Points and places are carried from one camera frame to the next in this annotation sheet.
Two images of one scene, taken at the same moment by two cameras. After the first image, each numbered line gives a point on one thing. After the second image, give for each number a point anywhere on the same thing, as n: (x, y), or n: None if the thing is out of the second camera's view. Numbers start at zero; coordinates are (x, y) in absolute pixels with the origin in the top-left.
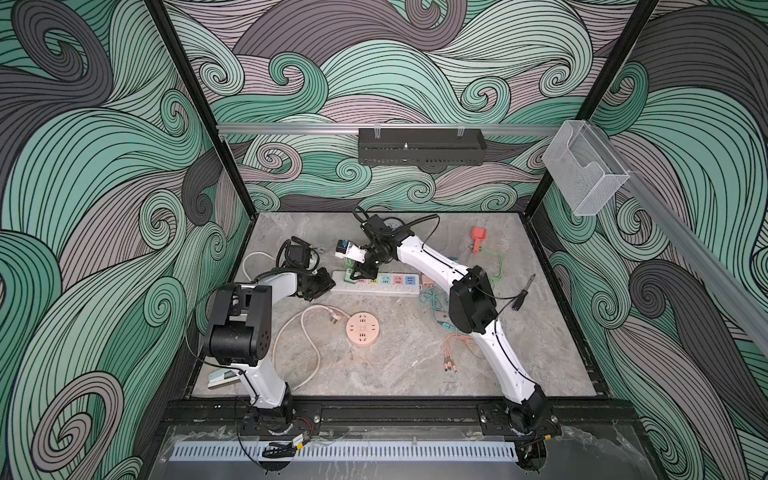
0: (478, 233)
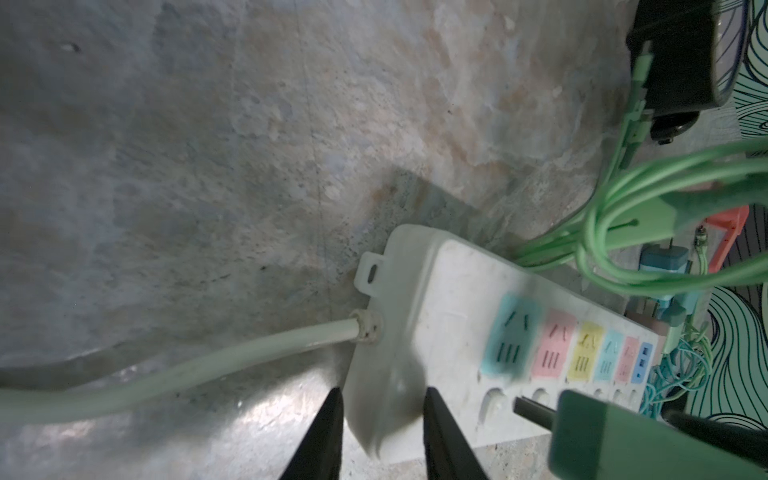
0: (732, 222)
